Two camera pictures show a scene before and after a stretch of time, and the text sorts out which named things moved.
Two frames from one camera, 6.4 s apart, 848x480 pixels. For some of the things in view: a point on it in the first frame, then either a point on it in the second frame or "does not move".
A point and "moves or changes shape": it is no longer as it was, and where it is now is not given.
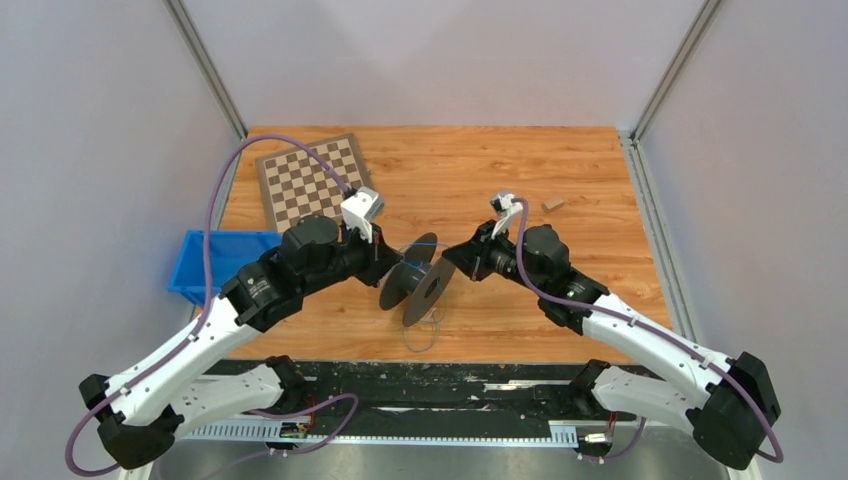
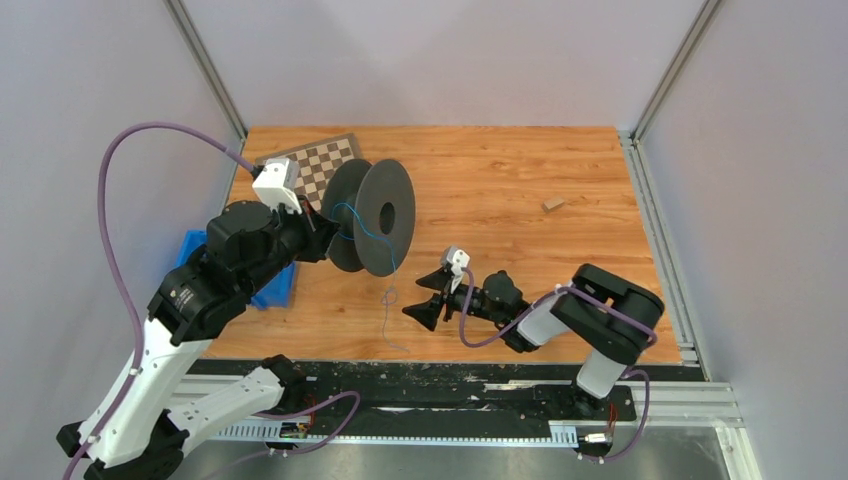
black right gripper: x=471 y=258 -> x=427 y=312
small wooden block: x=550 y=205 does not move
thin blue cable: x=419 y=263 moves or changes shape
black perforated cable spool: x=421 y=282 -> x=373 y=206
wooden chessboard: x=297 y=184 does not move
